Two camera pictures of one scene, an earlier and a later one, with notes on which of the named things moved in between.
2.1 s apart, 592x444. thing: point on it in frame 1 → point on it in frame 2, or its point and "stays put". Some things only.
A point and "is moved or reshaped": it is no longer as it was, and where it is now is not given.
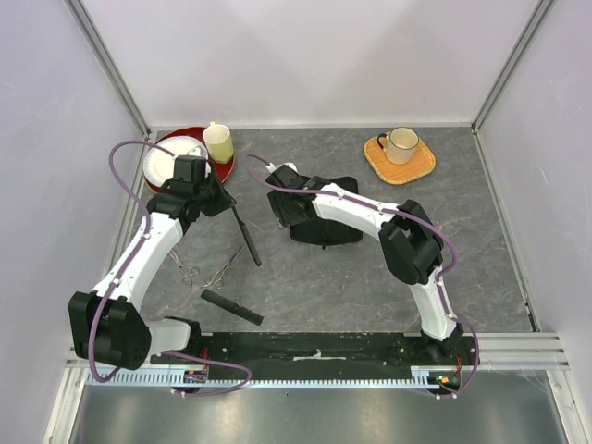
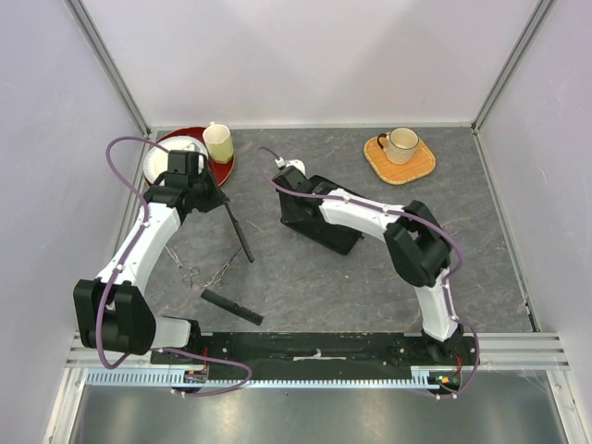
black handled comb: x=248 y=237 is moved or reshaped
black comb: x=231 y=306 stays put
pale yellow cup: x=219 y=142 stays put
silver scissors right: x=217 y=278 stays put
